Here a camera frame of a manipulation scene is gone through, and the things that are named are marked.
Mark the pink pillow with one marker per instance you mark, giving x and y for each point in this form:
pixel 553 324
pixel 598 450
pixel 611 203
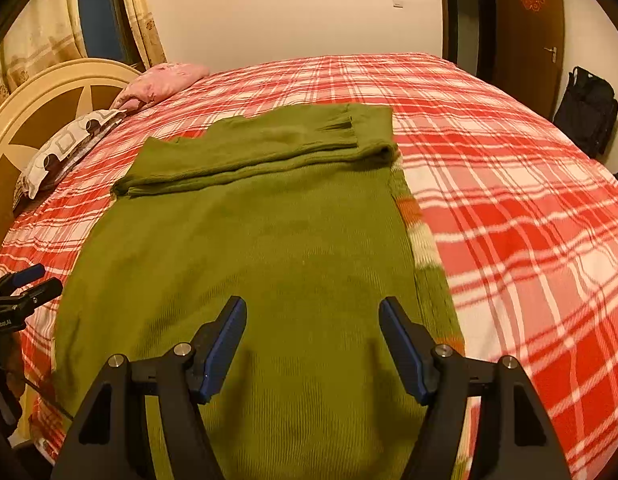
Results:
pixel 157 84

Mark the patterned white pillow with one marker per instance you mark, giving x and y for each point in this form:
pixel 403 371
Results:
pixel 61 153

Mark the beige curtain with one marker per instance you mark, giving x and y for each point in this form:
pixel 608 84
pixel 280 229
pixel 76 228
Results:
pixel 46 33
pixel 145 33

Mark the dark window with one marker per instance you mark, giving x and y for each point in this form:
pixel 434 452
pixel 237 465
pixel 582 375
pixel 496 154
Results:
pixel 106 31

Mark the black backpack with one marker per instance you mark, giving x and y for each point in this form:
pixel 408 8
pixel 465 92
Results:
pixel 588 112

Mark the left beige curtain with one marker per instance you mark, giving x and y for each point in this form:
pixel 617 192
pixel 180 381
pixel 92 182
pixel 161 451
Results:
pixel 46 33

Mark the green knit sweater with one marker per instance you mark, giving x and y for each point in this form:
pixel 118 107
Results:
pixel 304 213

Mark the red plaid bed sheet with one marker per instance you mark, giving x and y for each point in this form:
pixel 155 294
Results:
pixel 526 225

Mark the brown wooden door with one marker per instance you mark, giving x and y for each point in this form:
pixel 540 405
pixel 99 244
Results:
pixel 529 52

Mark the right beige curtain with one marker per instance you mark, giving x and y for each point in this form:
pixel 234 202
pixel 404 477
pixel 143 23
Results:
pixel 145 33

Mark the cream wooden headboard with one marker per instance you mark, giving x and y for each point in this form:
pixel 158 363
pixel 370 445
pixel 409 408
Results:
pixel 44 104

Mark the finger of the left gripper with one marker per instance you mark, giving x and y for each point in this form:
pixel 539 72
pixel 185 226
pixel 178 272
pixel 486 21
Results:
pixel 9 283
pixel 25 303

